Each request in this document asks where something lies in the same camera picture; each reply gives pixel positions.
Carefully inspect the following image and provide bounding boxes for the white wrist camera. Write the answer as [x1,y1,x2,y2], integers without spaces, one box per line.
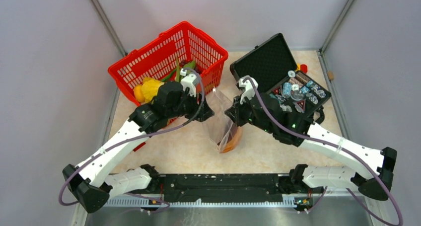
[237,75,259,105]
[180,68,200,97]

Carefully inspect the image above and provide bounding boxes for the red plastic shopping basket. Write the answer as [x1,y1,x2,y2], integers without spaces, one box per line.
[108,21,228,106]

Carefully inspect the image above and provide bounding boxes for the black poker chip case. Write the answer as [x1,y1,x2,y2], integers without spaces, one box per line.
[230,33,332,124]

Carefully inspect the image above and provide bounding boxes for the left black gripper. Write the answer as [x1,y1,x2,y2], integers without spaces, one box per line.
[167,87,214,122]

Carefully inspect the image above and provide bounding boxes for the yellow toy corn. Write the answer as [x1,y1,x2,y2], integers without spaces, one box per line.
[140,77,164,103]

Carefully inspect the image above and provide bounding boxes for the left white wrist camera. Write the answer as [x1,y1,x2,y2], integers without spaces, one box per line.
[180,68,200,97]

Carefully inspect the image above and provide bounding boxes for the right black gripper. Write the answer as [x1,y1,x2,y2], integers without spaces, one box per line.
[225,92,274,134]

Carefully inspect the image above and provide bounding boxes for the green toy vegetable leaves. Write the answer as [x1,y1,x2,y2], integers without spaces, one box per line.
[160,57,196,82]

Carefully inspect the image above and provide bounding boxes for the orange toy steak slice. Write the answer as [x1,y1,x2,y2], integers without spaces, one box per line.
[218,126,243,153]

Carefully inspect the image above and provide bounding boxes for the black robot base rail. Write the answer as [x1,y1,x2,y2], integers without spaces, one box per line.
[144,172,316,206]

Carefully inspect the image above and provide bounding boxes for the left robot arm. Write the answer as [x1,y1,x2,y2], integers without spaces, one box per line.
[59,79,214,213]

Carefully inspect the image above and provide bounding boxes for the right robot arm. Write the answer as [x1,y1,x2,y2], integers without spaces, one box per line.
[225,94,397,201]

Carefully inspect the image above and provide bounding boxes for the purple cable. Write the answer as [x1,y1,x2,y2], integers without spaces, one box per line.
[246,76,404,226]
[58,67,206,214]

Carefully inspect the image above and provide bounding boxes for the clear zip top bag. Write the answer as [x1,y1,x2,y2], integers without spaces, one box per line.
[202,88,236,152]

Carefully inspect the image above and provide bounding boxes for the red blue toy block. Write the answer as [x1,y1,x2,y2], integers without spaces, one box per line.
[133,142,146,152]

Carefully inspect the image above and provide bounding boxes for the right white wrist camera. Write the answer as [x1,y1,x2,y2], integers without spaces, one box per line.
[237,75,259,105]

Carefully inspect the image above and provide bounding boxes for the small tan wall block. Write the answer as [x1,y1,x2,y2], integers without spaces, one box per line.
[327,71,334,81]

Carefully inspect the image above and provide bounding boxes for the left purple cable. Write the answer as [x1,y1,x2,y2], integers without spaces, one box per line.
[58,67,206,214]

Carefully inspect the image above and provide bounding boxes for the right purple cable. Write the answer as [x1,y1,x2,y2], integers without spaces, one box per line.
[246,76,404,226]

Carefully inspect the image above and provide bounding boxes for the red round token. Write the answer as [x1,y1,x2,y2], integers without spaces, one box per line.
[299,64,308,74]

